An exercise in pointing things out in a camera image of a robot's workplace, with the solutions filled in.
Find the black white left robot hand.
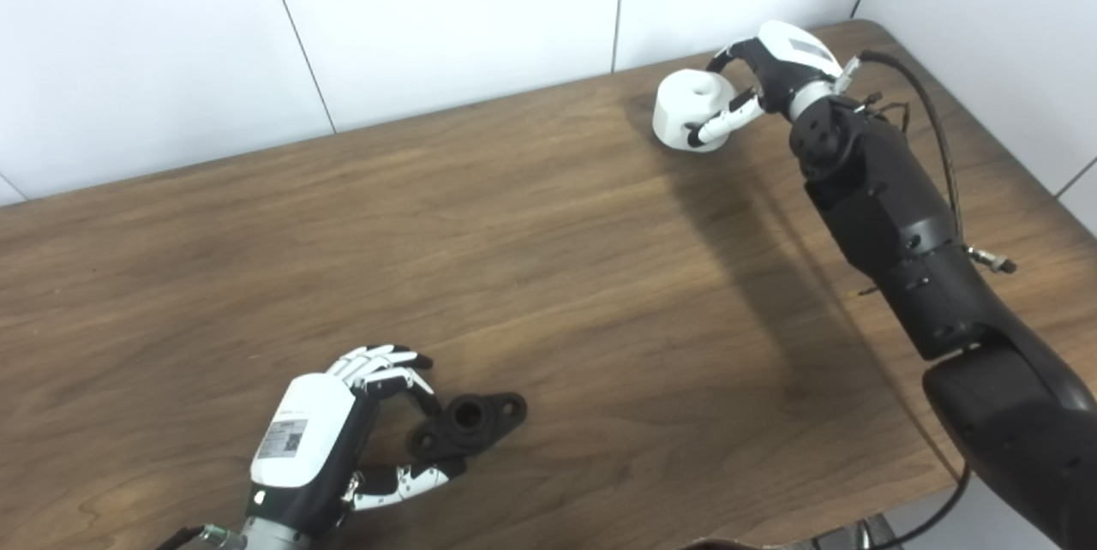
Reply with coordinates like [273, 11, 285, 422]
[244, 344, 469, 531]

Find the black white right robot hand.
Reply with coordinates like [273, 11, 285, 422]
[686, 20, 850, 149]

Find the round white piece with holes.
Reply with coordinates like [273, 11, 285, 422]
[652, 69, 739, 154]

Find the black flanged holder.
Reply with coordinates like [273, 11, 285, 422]
[406, 392, 529, 462]

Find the black robot torso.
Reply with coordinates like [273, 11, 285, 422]
[677, 536, 824, 550]

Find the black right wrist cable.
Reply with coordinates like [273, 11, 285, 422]
[844, 51, 967, 244]

